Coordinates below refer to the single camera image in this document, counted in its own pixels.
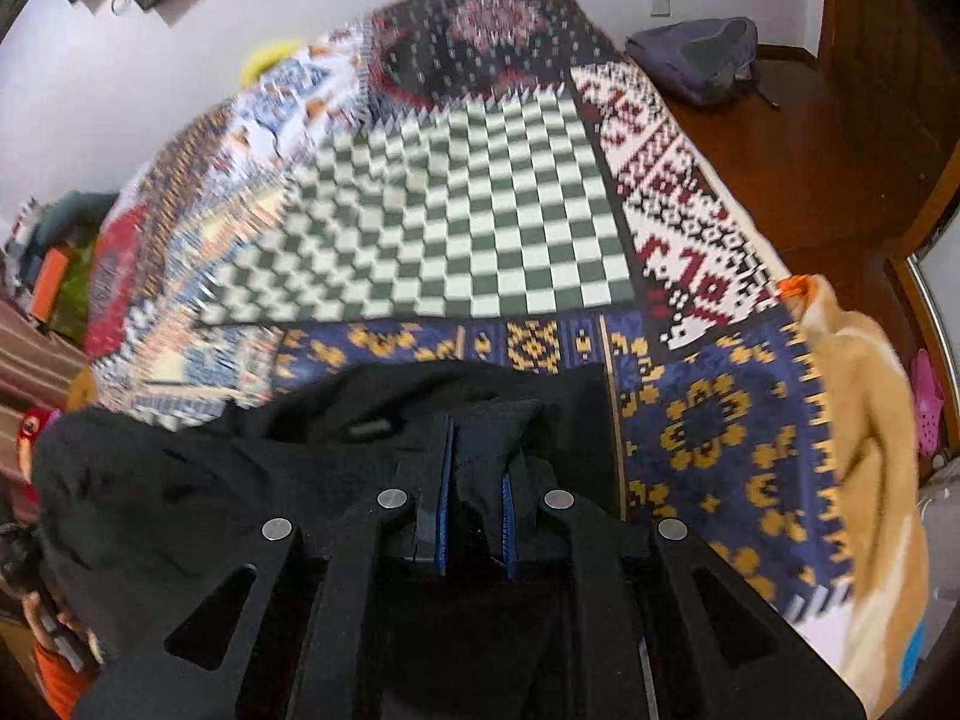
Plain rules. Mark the pink slippers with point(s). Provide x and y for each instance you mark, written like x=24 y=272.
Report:
x=928 y=397

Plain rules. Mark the pile of clothes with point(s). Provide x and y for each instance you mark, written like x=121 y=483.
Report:
x=22 y=240

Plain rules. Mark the yellow foam tube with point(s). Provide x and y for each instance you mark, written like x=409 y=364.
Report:
x=266 y=60

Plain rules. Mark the orange box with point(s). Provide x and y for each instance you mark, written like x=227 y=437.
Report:
x=49 y=277

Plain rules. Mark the person's left hand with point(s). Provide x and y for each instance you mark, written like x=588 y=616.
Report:
x=64 y=626

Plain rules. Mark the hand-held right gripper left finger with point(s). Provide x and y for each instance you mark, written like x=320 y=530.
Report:
x=441 y=499

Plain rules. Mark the striped brown curtain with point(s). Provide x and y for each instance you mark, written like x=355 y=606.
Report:
x=34 y=367

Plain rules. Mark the grey plush pillow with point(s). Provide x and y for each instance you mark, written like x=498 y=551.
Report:
x=75 y=214

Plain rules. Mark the brown wooden door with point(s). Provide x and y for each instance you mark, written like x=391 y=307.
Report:
x=877 y=22

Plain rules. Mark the grey-blue backpack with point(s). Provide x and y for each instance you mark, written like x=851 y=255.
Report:
x=697 y=60

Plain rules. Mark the red plush toy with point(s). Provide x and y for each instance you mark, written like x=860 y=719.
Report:
x=37 y=439

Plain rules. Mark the white wall socket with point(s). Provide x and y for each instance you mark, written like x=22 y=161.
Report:
x=658 y=4

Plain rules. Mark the patchwork patterned blanket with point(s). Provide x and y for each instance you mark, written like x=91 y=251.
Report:
x=480 y=210

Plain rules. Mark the orange fleece blanket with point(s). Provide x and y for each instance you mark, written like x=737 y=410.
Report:
x=874 y=405

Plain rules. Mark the black zip hoodie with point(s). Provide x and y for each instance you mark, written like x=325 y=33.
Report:
x=195 y=480

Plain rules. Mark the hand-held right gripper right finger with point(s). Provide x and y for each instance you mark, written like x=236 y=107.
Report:
x=510 y=521

